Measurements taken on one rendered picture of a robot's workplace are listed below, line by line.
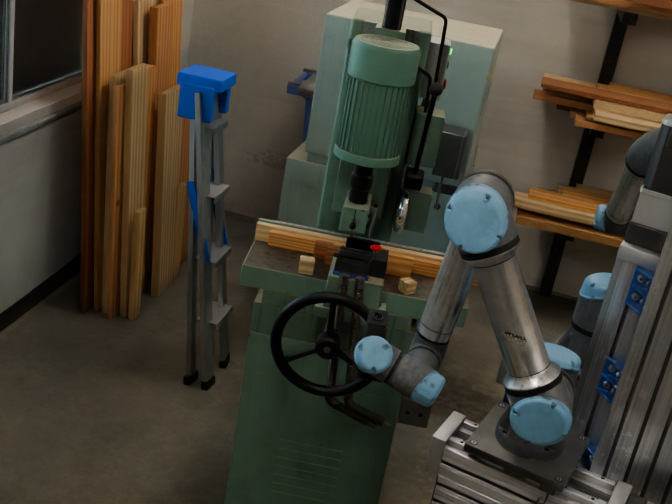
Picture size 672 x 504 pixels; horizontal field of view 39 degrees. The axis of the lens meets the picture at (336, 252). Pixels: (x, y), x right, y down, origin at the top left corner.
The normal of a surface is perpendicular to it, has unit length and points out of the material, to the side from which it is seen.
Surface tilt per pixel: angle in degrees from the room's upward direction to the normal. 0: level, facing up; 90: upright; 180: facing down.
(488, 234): 83
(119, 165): 87
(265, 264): 0
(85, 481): 0
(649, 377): 90
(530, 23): 90
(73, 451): 0
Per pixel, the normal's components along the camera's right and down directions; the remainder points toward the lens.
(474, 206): -0.31, 0.24
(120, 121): 0.96, 0.21
